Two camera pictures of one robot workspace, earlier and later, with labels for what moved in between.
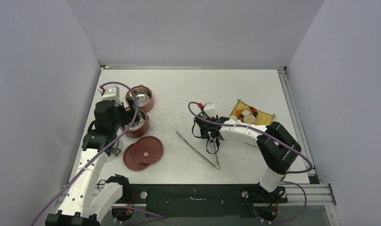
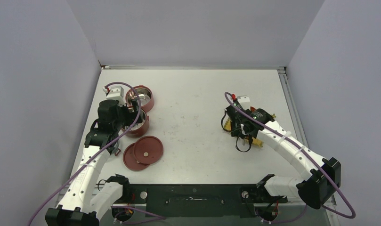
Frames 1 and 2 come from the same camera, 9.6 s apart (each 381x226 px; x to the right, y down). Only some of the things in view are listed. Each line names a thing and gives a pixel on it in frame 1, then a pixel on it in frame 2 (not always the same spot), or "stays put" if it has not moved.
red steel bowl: (138, 128) stays put
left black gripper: (129, 115) stays put
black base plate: (197, 201) stays put
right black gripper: (204, 133) to (236, 132)
